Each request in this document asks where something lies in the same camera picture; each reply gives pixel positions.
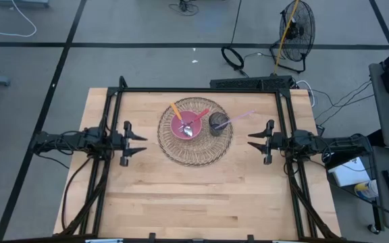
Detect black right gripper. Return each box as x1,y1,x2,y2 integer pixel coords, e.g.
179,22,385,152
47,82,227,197
247,119,297,166

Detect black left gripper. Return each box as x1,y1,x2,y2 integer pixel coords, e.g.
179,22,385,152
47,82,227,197
108,120,149,167

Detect pink drinking straw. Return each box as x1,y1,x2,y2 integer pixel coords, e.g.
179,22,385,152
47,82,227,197
214,109,256,131

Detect pink plastic bowl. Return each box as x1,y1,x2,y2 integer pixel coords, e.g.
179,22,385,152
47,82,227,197
170,111,203,142

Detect dark glass cup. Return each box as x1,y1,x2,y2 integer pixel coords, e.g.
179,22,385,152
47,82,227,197
208,112,231,137

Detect orange-handled metal spoon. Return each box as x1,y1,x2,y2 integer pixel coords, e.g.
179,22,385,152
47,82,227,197
170,102,194,138

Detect red-handled metal fork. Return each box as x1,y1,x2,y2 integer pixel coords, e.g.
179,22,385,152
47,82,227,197
180,107,211,132

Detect round woven wicker placemat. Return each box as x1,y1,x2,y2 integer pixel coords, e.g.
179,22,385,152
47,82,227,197
157,97,234,167

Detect white box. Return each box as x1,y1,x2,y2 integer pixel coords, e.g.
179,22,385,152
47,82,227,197
328,157,371,188

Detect black floor fan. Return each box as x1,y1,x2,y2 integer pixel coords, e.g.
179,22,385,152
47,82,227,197
270,0,317,74

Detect white yellow blue container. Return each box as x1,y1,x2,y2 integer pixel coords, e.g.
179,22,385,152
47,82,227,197
354,180,380,203

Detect short white cable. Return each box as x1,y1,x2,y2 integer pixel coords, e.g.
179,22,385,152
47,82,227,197
295,80,317,107

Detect black aluminium table frame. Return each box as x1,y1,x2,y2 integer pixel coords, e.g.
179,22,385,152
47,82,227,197
57,76,342,243

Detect black coiled cable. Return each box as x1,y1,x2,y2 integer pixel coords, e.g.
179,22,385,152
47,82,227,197
220,0,249,78

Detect black arm base cable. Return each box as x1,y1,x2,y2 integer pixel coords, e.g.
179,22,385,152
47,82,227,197
61,157,94,234

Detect yellow cable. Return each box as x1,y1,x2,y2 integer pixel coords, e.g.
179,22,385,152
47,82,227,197
274,0,300,76

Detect black floor cables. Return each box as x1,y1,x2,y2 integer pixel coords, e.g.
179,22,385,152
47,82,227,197
314,79,375,126

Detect black tangled cable bundle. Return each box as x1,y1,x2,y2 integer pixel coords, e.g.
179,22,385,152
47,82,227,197
169,0,201,17

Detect white floor cable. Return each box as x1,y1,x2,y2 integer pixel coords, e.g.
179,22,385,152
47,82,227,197
0,0,37,38

